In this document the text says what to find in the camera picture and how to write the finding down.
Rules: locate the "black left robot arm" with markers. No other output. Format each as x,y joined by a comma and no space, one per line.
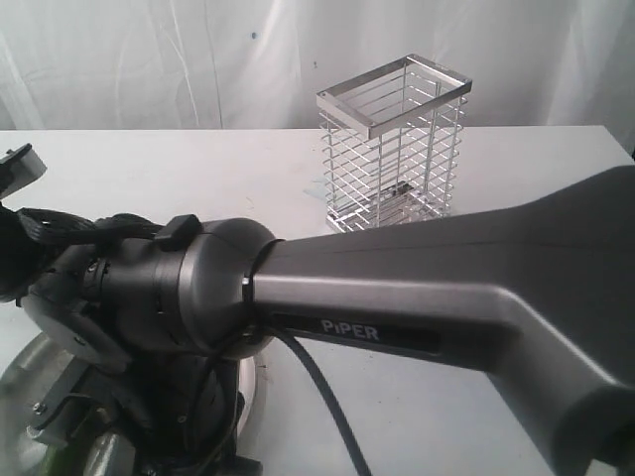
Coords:
19,256

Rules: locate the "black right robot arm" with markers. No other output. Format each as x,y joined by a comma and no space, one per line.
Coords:
540,297

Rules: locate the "round stainless steel plate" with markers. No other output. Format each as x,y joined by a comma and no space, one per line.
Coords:
165,414

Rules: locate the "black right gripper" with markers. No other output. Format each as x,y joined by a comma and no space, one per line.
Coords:
212,445

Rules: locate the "chrome wire utensil holder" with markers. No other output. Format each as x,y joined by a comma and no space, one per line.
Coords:
390,143

